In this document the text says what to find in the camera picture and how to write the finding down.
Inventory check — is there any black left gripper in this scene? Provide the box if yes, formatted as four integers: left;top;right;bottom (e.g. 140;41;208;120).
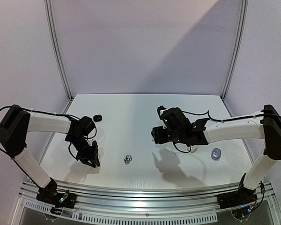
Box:
68;135;100;168

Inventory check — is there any white charging case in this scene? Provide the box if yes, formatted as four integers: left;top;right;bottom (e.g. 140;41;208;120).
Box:
186;145;198;153

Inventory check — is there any black charging case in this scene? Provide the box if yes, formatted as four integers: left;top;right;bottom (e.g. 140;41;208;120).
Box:
93;114;103;122

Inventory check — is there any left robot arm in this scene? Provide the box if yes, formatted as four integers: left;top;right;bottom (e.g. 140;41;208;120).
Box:
0;105;100;203

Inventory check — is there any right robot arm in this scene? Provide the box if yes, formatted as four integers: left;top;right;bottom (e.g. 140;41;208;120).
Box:
151;105;281;204

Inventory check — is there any translucent blue charging case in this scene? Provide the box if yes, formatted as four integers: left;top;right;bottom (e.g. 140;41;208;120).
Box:
211;148;222;161

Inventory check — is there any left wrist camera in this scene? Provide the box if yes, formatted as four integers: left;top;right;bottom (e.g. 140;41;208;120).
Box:
87;140;97;146

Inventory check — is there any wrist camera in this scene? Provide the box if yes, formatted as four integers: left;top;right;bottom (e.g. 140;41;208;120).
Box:
87;140;97;146
157;105;168;121

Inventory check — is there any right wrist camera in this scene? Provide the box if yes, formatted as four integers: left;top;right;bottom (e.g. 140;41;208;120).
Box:
157;105;168;121

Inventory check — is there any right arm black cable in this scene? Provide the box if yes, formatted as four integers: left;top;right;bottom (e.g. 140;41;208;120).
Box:
173;110;281;153

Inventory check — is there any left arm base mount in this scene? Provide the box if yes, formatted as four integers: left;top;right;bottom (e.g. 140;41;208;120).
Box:
36;188;77;215

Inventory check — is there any perforated white cable tray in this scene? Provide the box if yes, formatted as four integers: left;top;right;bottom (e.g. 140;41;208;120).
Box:
17;200;218;225

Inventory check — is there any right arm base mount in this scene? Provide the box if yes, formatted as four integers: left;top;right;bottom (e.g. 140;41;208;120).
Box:
216;186;258;209

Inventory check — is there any aluminium front rail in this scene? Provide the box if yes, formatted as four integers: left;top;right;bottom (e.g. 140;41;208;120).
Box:
18;180;276;211

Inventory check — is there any right aluminium corner post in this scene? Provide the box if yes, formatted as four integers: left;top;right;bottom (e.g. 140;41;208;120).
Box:
221;0;248;101

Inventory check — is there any aluminium corner post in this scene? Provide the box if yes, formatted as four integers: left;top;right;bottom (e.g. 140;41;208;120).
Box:
44;0;74;101
221;0;248;101

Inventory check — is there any left aluminium corner post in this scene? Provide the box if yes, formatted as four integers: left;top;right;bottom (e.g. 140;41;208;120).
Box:
44;0;74;101

